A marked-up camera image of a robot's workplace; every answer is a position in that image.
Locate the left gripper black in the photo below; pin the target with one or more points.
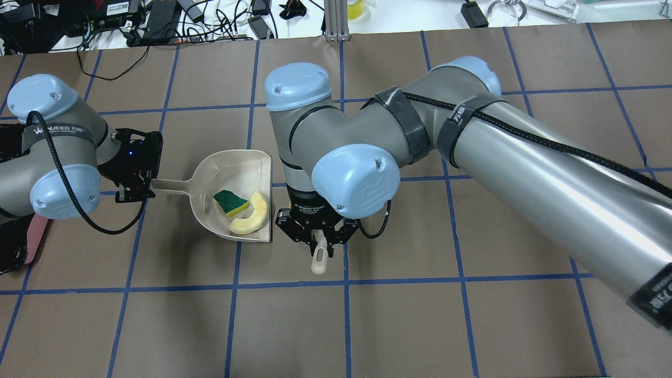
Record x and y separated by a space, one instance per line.
122 169

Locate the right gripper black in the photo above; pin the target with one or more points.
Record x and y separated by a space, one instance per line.
308 209

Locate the beige hand brush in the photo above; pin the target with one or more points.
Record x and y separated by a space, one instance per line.
320 256

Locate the yellow green sponge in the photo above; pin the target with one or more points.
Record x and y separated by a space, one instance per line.
230 203

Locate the beige dustpan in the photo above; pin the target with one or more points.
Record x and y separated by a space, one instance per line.
241 171

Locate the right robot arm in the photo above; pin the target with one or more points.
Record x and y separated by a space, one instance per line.
611 219

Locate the yellow tape roll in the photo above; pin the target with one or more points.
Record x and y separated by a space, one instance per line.
355 9

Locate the black power adapter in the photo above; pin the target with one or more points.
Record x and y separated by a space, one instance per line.
473 15

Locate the aluminium frame post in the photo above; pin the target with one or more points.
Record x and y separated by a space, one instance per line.
336 21

